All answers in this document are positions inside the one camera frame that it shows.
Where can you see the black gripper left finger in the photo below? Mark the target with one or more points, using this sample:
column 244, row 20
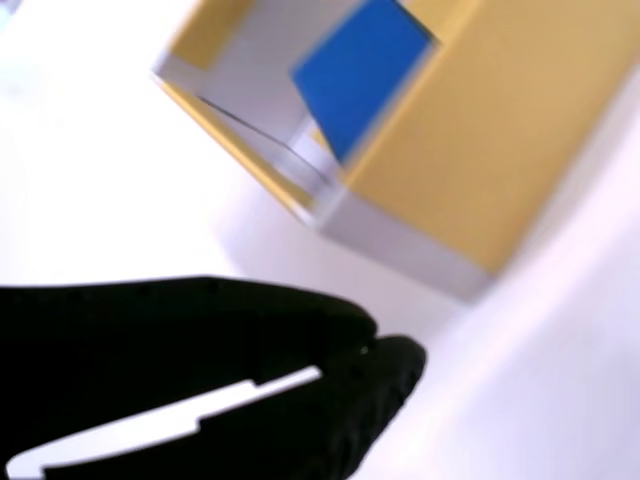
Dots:
column 150, row 340

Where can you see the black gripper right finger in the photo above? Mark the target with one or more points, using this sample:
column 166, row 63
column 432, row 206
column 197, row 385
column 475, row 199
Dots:
column 310, row 425

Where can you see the blue cube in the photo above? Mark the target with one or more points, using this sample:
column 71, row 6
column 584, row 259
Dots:
column 360, row 75

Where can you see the yellow open box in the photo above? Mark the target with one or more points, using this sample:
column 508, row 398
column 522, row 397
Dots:
column 475, row 150

